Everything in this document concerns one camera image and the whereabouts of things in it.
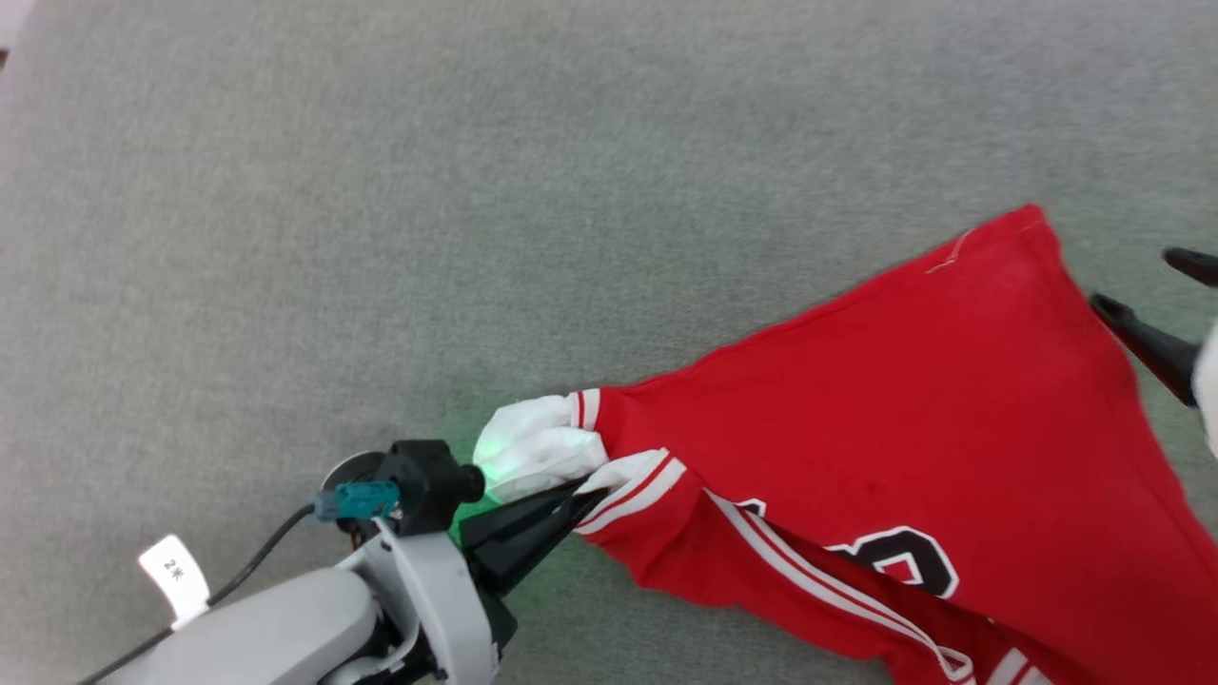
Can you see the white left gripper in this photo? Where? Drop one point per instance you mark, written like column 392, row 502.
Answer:
column 442, row 599

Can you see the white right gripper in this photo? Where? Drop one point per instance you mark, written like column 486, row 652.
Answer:
column 1210, row 390

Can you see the red and white jersey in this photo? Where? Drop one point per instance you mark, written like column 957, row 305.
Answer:
column 904, row 409

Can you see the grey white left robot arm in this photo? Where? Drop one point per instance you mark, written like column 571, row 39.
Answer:
column 266, row 628

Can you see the grey fabric sofa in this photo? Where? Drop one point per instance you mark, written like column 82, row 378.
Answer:
column 476, row 190

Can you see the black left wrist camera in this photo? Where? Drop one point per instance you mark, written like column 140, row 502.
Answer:
column 423, row 480

